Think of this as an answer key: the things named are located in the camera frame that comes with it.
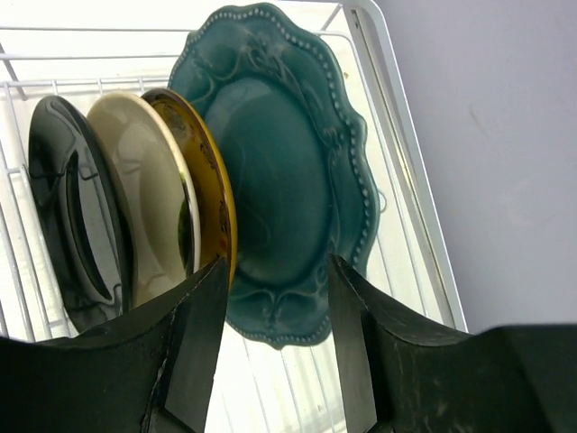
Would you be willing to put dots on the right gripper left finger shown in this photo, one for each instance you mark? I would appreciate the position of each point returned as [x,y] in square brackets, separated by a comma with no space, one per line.
[149,370]

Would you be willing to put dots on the white wire dish rack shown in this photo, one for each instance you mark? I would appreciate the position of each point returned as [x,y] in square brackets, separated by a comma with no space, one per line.
[83,49]

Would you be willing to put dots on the cream plate with black spot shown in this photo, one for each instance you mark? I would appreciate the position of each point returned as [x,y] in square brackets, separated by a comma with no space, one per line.
[156,192]

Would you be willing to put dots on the teal scalloped plate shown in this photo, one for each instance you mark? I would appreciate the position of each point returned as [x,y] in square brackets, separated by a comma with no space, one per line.
[273,97]

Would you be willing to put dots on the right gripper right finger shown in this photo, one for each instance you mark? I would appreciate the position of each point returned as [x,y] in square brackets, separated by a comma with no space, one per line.
[402,372]

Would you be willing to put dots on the yellow amber plate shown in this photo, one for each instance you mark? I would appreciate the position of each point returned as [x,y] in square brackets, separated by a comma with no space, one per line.
[215,200]

